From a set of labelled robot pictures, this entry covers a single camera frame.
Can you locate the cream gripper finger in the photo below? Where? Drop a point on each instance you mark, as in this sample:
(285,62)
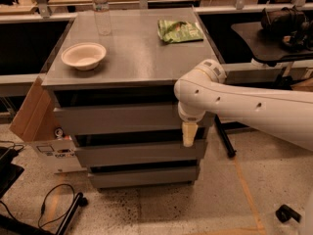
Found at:
(189,130)

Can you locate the grey top drawer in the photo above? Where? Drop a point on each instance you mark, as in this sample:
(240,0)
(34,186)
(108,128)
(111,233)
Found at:
(118,118)

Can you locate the grey drawer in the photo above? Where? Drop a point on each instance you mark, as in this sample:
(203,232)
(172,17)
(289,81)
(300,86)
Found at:
(131,178)
(118,118)
(141,153)

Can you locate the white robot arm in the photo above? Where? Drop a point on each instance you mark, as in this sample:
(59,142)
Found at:
(202,89)

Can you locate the grey middle drawer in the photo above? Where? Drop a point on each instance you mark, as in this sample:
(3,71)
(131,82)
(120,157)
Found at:
(141,153)

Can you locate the grey bottom drawer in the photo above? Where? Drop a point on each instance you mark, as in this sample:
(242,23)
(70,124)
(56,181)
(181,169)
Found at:
(131,178)

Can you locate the grey drawer cabinet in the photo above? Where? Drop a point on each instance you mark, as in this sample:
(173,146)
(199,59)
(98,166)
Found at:
(138,69)

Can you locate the green chip bag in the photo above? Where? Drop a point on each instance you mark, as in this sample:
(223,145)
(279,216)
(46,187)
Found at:
(178,31)

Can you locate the white paper bowl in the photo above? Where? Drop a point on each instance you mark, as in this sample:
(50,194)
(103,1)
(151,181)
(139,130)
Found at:
(84,56)

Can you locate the black caster leg right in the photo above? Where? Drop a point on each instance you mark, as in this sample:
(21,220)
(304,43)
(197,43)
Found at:
(284,213)

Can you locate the black stand leg left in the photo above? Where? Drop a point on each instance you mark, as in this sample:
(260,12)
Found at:
(78,202)

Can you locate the black bag on chair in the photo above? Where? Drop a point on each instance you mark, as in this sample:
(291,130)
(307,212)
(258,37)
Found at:
(292,25)

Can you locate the cardboard box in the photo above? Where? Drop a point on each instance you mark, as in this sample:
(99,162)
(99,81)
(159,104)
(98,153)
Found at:
(36,125)

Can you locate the clear plastic water bottle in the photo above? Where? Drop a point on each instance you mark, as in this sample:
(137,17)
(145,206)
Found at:
(102,16)

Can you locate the black equipment at left edge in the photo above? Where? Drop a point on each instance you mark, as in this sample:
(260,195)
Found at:
(9,172)

